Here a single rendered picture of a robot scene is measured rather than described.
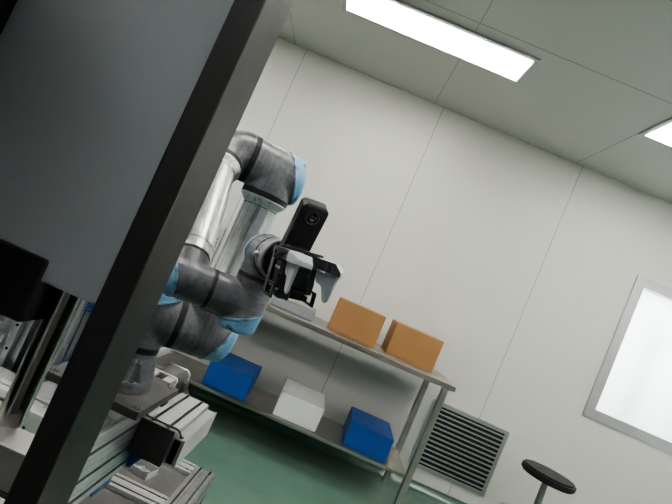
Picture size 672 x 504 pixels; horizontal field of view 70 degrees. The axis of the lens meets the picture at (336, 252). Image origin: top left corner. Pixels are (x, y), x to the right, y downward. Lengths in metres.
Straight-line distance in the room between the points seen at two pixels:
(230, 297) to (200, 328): 0.28
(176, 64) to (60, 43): 0.07
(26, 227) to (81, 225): 0.03
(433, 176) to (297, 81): 1.31
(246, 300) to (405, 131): 3.18
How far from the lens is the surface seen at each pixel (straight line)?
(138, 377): 1.17
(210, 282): 0.88
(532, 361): 4.08
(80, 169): 0.33
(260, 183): 1.14
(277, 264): 0.74
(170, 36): 0.33
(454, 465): 4.08
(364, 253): 3.75
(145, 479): 2.20
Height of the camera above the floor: 1.23
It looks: 3 degrees up
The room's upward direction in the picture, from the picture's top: 23 degrees clockwise
